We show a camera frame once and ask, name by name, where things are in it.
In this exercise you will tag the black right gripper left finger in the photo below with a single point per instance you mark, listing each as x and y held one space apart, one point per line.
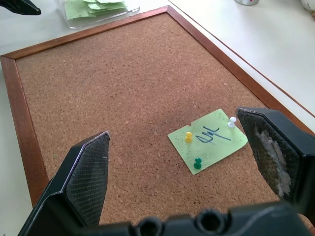
83 182

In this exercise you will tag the green push pin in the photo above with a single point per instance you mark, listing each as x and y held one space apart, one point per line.
197 164

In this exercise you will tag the clear plastic tray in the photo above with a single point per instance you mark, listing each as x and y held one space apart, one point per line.
103 14

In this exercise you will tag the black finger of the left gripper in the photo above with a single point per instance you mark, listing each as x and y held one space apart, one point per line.
22 7

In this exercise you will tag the yellow push pin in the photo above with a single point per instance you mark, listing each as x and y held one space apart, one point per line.
188 137

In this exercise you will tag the white push pin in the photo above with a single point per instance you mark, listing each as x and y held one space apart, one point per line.
232 122

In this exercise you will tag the white round object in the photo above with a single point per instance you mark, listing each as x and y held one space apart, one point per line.
309 4

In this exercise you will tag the stack of green paper sheets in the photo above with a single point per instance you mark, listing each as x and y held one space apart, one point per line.
96 8

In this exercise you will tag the wood-framed cork board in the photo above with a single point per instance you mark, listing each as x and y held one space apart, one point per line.
133 103

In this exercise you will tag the green note with handwriting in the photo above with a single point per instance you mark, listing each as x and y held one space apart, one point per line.
209 142

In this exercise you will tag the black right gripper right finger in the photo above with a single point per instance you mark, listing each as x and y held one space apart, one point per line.
275 157

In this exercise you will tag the silver metal container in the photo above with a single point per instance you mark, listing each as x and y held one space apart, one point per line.
246 2

